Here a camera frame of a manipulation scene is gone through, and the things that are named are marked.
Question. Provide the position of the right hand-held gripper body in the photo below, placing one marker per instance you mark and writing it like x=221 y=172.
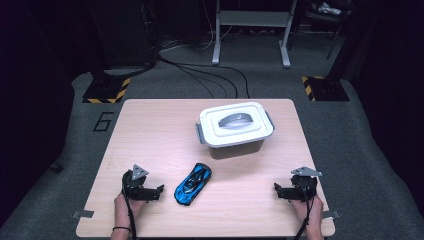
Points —
x=305 y=186

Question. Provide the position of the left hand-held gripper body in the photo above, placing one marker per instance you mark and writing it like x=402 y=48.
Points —
x=133 y=186

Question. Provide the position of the blue toy car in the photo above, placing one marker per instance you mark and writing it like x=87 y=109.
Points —
x=191 y=185

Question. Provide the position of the transparent grey storage box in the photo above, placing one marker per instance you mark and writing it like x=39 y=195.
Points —
x=233 y=148

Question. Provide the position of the person's right hand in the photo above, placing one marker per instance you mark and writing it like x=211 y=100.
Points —
x=313 y=213

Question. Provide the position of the person's left hand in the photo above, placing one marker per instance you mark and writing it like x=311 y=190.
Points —
x=121 y=213

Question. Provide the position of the black wristband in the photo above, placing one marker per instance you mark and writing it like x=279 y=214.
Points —
x=121 y=228

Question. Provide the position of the small black floor object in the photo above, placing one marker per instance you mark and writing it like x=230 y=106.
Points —
x=56 y=167

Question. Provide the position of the black striped stand base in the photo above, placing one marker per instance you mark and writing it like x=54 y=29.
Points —
x=105 y=91
x=328 y=90

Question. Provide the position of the dark curtain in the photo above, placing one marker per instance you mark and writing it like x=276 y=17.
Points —
x=393 y=100
x=30 y=100

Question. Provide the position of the black equipment cabinet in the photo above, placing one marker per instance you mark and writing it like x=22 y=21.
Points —
x=123 y=33

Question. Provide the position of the dark chair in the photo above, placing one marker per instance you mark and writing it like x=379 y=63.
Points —
x=328 y=18

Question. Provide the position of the white cloth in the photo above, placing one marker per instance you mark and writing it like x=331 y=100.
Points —
x=328 y=9

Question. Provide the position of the white metal desk frame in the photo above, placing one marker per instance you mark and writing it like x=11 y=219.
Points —
x=253 y=18

